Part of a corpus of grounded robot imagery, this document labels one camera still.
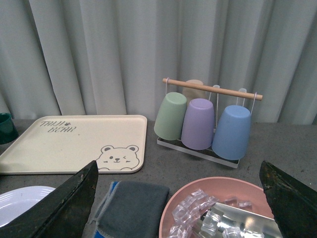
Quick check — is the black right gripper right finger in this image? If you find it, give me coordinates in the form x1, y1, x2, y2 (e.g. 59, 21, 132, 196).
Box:
259, 161, 317, 238

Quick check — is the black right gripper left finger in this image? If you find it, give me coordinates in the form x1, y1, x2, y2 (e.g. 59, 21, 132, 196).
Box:
0, 160, 99, 238

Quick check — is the white ridged plate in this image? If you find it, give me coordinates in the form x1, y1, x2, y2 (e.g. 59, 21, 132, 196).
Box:
0, 186, 55, 227

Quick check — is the metal ice scoop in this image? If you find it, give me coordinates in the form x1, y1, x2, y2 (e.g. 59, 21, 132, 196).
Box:
193, 202, 282, 238

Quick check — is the grey microfibre cloth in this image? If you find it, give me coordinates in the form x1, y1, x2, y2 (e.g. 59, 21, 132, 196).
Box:
92, 180, 169, 238

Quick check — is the cream bear serving tray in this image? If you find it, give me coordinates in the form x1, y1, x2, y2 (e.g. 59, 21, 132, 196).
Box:
0, 115, 147, 175

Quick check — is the blue plastic cup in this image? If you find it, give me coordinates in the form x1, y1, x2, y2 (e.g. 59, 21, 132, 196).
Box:
212, 105, 251, 161

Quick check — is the dark green enamel mug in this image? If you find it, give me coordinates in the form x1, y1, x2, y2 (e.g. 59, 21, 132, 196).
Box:
0, 113, 18, 145

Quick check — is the pink bowl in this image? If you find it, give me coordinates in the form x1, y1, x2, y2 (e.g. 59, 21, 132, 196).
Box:
159, 177, 273, 238

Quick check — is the purple plastic cup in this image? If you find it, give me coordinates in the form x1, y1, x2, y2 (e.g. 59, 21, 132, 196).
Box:
181, 98, 214, 150

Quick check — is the green plastic cup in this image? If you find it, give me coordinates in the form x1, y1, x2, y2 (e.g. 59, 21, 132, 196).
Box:
154, 92, 187, 140

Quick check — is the beige plastic cup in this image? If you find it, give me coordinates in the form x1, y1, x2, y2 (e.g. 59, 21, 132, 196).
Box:
182, 79, 206, 104

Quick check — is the grey curtain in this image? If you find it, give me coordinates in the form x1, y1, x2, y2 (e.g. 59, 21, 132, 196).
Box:
0, 0, 317, 124

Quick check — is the white cup rack wooden handle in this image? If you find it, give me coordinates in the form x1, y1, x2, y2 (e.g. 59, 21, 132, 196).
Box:
156, 77, 264, 169

